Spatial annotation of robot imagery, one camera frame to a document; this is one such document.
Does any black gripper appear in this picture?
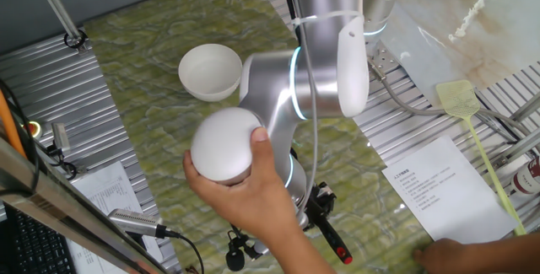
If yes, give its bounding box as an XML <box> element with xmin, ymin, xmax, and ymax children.
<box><xmin>302</xmin><ymin>180</ymin><xmax>338</xmax><ymax>231</ymax></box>

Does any black ladle with red accents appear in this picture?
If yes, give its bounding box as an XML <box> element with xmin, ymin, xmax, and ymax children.
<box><xmin>314</xmin><ymin>212</ymin><xmax>354</xmax><ymax>266</ymax></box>

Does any white bowl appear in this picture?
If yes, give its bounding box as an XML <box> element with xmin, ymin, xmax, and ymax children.
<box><xmin>177</xmin><ymin>43</ymin><xmax>245</xmax><ymax>103</ymax></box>

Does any person's left hand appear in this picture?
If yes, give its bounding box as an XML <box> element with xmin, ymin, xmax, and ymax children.
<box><xmin>181</xmin><ymin>126</ymin><xmax>301</xmax><ymax>244</ymax></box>

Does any person's right hand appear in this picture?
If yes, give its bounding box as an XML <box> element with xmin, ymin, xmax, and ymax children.
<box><xmin>413</xmin><ymin>238</ymin><xmax>469</xmax><ymax>274</ymax></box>

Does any white instruction paper sheet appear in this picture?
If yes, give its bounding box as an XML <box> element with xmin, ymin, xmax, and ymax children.
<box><xmin>381</xmin><ymin>135</ymin><xmax>520</xmax><ymax>244</ymax></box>

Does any yellow fly swatter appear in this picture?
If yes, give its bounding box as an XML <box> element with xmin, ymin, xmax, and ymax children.
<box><xmin>435</xmin><ymin>79</ymin><xmax>528</xmax><ymax>237</ymax></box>

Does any green marble pattern mat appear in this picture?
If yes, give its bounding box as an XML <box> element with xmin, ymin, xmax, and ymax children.
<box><xmin>84</xmin><ymin>0</ymin><xmax>435</xmax><ymax>274</ymax></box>

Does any aluminium profile strut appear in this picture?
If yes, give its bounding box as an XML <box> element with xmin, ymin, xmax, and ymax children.
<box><xmin>508</xmin><ymin>92</ymin><xmax>540</xmax><ymax>123</ymax></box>
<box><xmin>491</xmin><ymin>128</ymin><xmax>540</xmax><ymax>169</ymax></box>

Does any white can with red label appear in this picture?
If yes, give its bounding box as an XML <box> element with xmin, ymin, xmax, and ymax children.
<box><xmin>510</xmin><ymin>158</ymin><xmax>540</xmax><ymax>195</ymax></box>

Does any printed table paper sheet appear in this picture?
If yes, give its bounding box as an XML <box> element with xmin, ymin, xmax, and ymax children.
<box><xmin>69</xmin><ymin>160</ymin><xmax>164</xmax><ymax>274</ymax></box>

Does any beige marble pattern board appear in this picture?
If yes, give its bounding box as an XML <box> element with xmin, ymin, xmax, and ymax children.
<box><xmin>381</xmin><ymin>0</ymin><xmax>540</xmax><ymax>109</ymax></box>

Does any black keyboard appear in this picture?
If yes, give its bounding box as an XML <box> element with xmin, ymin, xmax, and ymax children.
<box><xmin>0</xmin><ymin>206</ymin><xmax>77</xmax><ymax>274</ymax></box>

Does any red emergency stop button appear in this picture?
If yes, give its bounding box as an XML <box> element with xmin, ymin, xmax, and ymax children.
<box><xmin>23</xmin><ymin>121</ymin><xmax>43</xmax><ymax>140</ymax></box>

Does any orange pole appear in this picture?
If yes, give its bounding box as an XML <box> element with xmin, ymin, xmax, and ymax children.
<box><xmin>0</xmin><ymin>90</ymin><xmax>26</xmax><ymax>159</ymax></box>

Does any silver ribbed wrist camera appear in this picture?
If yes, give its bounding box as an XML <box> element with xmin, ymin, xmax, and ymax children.
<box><xmin>251</xmin><ymin>239</ymin><xmax>272</xmax><ymax>261</ymax></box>

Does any grey conduit cable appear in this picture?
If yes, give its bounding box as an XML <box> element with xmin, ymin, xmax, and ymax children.
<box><xmin>367</xmin><ymin>56</ymin><xmax>531</xmax><ymax>140</ymax></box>

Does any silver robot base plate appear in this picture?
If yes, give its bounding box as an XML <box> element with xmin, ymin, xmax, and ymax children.
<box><xmin>366</xmin><ymin>46</ymin><xmax>402</xmax><ymax>82</ymax></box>

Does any black camera cable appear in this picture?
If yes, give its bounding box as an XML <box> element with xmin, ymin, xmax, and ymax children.
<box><xmin>164</xmin><ymin>229</ymin><xmax>206</xmax><ymax>274</ymax></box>

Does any aluminium frame bar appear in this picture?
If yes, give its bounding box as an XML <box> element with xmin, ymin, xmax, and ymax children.
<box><xmin>0</xmin><ymin>137</ymin><xmax>170</xmax><ymax>274</ymax></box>

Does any camera mount with black cable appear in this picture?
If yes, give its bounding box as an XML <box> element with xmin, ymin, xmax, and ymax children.
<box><xmin>45</xmin><ymin>142</ymin><xmax>79</xmax><ymax>181</ymax></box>

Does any small silver camera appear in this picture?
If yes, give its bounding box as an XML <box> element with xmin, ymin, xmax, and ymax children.
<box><xmin>51</xmin><ymin>121</ymin><xmax>72</xmax><ymax>153</ymax></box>

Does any aluminium pole with black ring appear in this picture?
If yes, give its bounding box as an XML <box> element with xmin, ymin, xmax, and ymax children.
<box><xmin>28</xmin><ymin>0</ymin><xmax>89</xmax><ymax>52</ymax></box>

